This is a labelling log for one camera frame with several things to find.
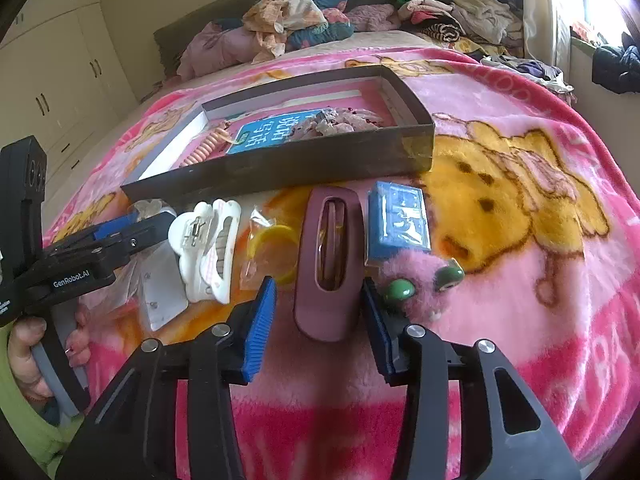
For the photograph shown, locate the person's left hand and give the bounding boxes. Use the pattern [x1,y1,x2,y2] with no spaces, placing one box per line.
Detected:
[6,316,90,403]

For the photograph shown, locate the blue printed card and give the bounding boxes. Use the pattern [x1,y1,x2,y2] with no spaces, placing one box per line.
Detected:
[227,109,341,156]

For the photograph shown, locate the mauve oval hair clip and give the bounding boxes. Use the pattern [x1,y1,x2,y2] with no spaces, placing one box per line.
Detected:
[292,186,363,343]

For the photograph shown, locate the peach floral cloth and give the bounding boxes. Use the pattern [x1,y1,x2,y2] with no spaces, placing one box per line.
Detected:
[242,0,328,58]

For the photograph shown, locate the clear bag with earrings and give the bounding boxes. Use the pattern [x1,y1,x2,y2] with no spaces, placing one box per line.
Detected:
[125,199,191,333]

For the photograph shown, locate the cream wardrobe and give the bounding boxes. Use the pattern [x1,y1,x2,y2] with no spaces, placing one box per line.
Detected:
[0,0,138,191]

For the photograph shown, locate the beige curtain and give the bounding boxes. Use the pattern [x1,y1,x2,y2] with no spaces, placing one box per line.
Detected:
[520,0,571,66]

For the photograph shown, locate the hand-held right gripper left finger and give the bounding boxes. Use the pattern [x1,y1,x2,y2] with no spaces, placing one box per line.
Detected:
[55,276,278,480]

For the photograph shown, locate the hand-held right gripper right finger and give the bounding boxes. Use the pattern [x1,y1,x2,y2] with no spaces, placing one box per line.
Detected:
[361,277,583,480]

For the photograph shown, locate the white hair claw clip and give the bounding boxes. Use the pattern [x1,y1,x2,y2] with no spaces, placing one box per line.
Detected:
[167,199,243,305]

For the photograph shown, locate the pink fuzzy garment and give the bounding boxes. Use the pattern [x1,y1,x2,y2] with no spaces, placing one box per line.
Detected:
[345,2,401,33]

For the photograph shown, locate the pile of mixed clothes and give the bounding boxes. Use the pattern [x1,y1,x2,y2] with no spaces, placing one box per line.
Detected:
[392,0,526,58]

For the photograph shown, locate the person's left forearm green sleeve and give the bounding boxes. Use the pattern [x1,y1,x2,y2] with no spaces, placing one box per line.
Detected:
[0,355,86,478]

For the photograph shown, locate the purple crumpled clothes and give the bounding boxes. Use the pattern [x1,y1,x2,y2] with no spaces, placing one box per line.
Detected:
[480,54,576,93]

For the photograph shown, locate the blue hair accessory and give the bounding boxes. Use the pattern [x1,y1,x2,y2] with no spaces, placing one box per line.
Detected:
[365,180,433,266]

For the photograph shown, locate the yellow hair tie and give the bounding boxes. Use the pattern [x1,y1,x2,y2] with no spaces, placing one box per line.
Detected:
[240,205,301,291]

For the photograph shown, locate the dark puffer jacket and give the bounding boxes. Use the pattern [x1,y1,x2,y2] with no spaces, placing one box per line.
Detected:
[591,32,640,95]

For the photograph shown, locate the pink fuzzy green-eyed hair tie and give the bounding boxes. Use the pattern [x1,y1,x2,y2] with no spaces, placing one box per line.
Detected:
[377,252,466,323]

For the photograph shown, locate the brown cardboard box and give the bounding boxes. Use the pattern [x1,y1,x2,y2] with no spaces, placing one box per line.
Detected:
[121,64,436,207]

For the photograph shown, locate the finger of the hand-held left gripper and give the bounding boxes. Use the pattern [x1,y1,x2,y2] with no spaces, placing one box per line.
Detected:
[45,212,143,256]
[101,211,177,272]

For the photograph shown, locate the peach coil hair tie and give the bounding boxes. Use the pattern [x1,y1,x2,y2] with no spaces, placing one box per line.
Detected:
[177,125,236,168]

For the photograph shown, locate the pink printed blanket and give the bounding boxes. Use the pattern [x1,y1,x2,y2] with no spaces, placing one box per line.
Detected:
[42,47,640,480]

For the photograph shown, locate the pink quilt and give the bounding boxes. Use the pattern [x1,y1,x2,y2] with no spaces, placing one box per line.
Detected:
[177,20,271,81]

